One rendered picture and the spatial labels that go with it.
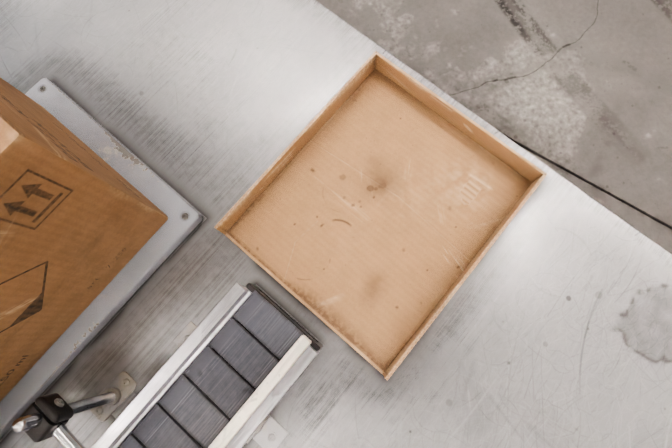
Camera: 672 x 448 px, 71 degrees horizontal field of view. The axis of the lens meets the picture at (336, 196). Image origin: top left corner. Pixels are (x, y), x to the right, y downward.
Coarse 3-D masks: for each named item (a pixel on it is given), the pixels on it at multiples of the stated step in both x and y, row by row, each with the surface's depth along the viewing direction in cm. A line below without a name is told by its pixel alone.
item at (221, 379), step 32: (256, 320) 52; (288, 320) 52; (224, 352) 51; (256, 352) 51; (192, 384) 50; (224, 384) 50; (256, 384) 50; (160, 416) 50; (192, 416) 49; (224, 416) 49
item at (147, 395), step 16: (240, 288) 44; (224, 304) 44; (208, 320) 44; (192, 336) 44; (208, 336) 44; (176, 352) 43; (192, 352) 43; (176, 368) 43; (160, 384) 43; (144, 400) 42; (128, 416) 42; (112, 432) 42
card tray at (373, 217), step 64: (384, 64) 61; (320, 128) 62; (384, 128) 62; (448, 128) 61; (256, 192) 58; (320, 192) 60; (384, 192) 60; (448, 192) 59; (512, 192) 59; (256, 256) 58; (320, 256) 58; (384, 256) 58; (448, 256) 57; (384, 320) 56
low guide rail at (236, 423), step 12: (300, 336) 48; (300, 348) 47; (288, 360) 47; (276, 372) 47; (264, 384) 47; (276, 384) 47; (252, 396) 46; (264, 396) 46; (240, 408) 46; (252, 408) 46; (240, 420) 46; (228, 432) 46; (216, 444) 45
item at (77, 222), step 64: (0, 128) 32; (64, 128) 58; (0, 192) 34; (64, 192) 39; (128, 192) 49; (0, 256) 38; (64, 256) 45; (128, 256) 56; (0, 320) 43; (64, 320) 53; (0, 384) 51
